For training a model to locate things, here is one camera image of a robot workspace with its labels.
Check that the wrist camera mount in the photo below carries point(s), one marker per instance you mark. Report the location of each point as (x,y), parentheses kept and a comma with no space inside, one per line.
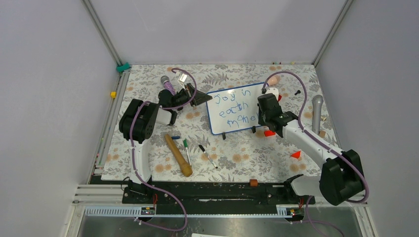
(271,90)
(182,78)

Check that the blue-framed whiteboard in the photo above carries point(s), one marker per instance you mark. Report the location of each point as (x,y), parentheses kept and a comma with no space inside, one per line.
(233,109)

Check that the green-capped marker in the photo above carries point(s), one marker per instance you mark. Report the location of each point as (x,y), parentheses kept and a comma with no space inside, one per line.
(187,151)

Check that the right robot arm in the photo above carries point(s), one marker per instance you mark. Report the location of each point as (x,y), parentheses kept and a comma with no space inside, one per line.
(341,175)

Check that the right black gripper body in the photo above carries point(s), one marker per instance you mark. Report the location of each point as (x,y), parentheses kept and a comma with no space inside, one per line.
(263,118)

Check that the teal corner clip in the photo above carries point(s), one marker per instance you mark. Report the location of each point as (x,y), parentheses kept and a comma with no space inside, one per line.
(123,67)

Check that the brown cork cylinder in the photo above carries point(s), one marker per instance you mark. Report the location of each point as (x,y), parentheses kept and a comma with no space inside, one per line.
(253,182)

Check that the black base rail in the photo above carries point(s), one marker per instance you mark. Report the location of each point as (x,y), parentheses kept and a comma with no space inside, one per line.
(208,198)

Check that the pink plastic cylinder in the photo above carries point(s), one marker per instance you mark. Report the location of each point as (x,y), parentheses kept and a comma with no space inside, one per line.
(273,80)

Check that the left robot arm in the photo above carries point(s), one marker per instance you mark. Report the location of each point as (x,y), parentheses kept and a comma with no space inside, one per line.
(138,122)

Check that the floral patterned table mat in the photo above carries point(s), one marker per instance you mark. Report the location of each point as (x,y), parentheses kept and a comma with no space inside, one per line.
(243,155)

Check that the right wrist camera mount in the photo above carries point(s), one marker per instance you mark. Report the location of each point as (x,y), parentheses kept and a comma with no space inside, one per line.
(271,90)

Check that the red wedge block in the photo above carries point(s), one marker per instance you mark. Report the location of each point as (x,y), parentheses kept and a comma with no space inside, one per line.
(296,155)

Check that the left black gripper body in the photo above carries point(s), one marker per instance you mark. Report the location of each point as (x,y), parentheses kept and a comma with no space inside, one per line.
(184,97)

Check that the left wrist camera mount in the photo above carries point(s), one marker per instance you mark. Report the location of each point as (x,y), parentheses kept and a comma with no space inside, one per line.
(182,78)

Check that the red cube block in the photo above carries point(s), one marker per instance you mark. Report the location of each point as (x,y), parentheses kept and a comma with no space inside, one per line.
(268,133)

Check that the silver grey microphone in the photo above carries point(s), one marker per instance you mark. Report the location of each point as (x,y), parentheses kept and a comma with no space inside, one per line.
(317,103)

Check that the black-capped marker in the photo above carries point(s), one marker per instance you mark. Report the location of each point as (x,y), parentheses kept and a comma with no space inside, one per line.
(208,156)

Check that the purple patterned microphone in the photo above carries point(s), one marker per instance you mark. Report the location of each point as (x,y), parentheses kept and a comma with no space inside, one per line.
(168,85)

